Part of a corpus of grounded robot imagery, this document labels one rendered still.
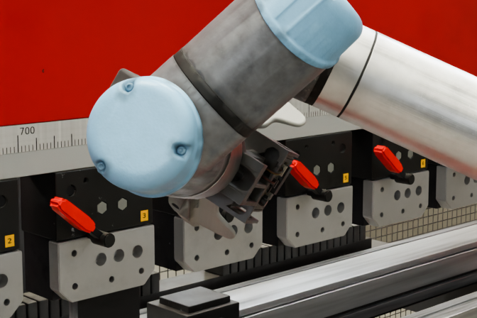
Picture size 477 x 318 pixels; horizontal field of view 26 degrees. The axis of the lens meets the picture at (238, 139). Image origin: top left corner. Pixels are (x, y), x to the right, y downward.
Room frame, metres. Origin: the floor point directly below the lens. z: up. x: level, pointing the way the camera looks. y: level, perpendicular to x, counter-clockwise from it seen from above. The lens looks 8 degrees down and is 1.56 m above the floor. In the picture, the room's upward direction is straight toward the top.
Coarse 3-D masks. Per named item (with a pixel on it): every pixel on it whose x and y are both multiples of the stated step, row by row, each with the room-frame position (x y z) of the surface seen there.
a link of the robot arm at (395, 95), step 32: (352, 64) 0.78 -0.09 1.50; (384, 64) 0.79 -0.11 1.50; (416, 64) 0.79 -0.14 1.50; (448, 64) 0.82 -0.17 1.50; (320, 96) 0.79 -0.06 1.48; (352, 96) 0.79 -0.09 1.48; (384, 96) 0.78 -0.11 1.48; (416, 96) 0.78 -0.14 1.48; (448, 96) 0.78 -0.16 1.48; (384, 128) 0.80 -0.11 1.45; (416, 128) 0.79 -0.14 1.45; (448, 128) 0.78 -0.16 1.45; (448, 160) 0.80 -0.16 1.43
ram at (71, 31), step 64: (0, 0) 1.18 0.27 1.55; (64, 0) 1.24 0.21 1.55; (128, 0) 1.31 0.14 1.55; (192, 0) 1.38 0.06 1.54; (384, 0) 1.66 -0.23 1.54; (448, 0) 1.77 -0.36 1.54; (0, 64) 1.18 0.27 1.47; (64, 64) 1.24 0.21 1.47; (128, 64) 1.31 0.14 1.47; (320, 128) 1.56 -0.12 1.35
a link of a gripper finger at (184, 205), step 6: (168, 198) 0.89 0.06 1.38; (174, 198) 0.88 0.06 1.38; (180, 198) 0.88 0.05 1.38; (174, 204) 0.90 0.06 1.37; (180, 204) 0.88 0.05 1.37; (186, 204) 0.90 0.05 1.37; (174, 210) 0.93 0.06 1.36; (180, 210) 0.92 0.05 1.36; (186, 210) 0.91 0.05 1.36; (186, 216) 0.92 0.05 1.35
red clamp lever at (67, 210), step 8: (56, 200) 1.19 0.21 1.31; (64, 200) 1.19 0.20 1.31; (56, 208) 1.19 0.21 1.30; (64, 208) 1.19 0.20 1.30; (72, 208) 1.20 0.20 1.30; (64, 216) 1.20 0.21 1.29; (72, 216) 1.20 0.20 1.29; (80, 216) 1.20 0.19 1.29; (88, 216) 1.22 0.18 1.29; (72, 224) 1.21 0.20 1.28; (80, 224) 1.20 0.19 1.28; (88, 224) 1.21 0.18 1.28; (88, 232) 1.21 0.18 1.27; (96, 232) 1.22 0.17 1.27; (104, 232) 1.23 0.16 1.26; (96, 240) 1.23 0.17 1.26; (104, 240) 1.22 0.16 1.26; (112, 240) 1.23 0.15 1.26
